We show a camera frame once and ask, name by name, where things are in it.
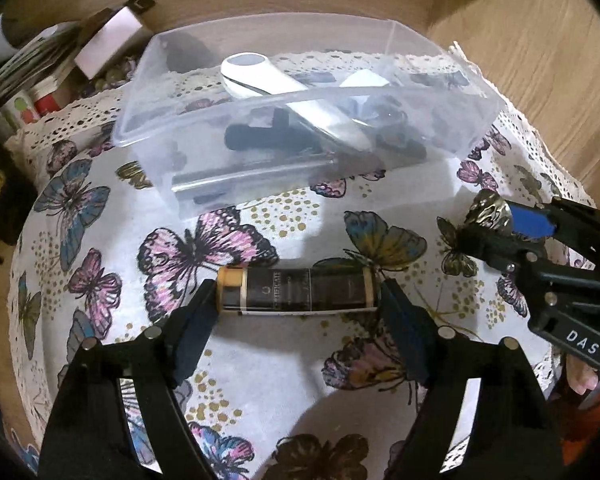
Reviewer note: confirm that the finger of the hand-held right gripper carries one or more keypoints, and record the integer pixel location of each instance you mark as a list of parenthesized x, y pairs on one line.
[(530, 220), (500, 250)]

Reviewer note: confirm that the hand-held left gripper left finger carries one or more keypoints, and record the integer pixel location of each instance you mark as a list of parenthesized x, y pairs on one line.
[(195, 320)]

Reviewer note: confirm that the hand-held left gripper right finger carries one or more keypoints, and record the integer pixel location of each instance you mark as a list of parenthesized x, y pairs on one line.
[(405, 320)]

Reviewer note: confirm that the gold ornament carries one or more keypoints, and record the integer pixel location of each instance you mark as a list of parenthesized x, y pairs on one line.
[(490, 210)]

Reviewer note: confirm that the black tube with gold cap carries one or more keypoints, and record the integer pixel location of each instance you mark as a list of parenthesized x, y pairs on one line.
[(300, 292)]

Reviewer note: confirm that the clear plastic storage box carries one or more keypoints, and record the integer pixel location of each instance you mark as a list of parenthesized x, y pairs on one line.
[(430, 110)]

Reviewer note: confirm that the dark brown hair clip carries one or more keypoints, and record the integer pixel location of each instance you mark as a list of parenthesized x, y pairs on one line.
[(400, 135)]

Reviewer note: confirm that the silver metal pen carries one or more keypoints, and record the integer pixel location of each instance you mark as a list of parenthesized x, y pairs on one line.
[(250, 172)]

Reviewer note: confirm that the black clip-on device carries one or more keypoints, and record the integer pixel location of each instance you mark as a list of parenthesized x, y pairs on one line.
[(270, 137)]

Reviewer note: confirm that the white egg-shaped gadget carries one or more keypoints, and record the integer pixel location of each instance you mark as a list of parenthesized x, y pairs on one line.
[(365, 80)]

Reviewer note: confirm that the white electric handheld device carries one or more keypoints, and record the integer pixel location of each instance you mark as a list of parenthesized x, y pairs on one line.
[(280, 87)]

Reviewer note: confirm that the person's right hand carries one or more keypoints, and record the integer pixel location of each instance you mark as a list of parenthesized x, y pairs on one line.
[(582, 375)]

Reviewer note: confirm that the butterfly print tablecloth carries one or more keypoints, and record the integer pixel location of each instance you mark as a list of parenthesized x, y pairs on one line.
[(280, 240)]

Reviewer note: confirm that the pile of beads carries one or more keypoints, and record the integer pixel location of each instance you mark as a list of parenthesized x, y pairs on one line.
[(107, 77)]

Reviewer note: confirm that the small white card box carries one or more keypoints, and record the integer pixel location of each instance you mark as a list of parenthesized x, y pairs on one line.
[(107, 42)]

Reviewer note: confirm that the stack of books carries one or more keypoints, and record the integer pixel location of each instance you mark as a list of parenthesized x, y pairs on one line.
[(35, 75)]

